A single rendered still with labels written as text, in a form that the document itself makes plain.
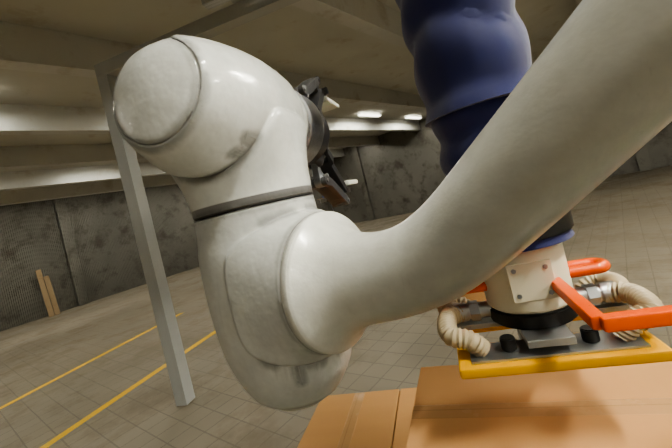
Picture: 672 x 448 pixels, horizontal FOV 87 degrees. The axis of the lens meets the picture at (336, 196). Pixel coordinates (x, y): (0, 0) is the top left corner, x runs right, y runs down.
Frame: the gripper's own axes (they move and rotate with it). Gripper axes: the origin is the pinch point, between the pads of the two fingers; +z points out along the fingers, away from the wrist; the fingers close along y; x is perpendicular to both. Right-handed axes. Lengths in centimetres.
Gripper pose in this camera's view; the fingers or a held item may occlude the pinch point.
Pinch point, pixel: (338, 145)
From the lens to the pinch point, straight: 61.6
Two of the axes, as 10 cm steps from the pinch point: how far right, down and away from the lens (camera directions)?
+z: 2.9, -0.6, 9.6
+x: 9.3, -2.3, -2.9
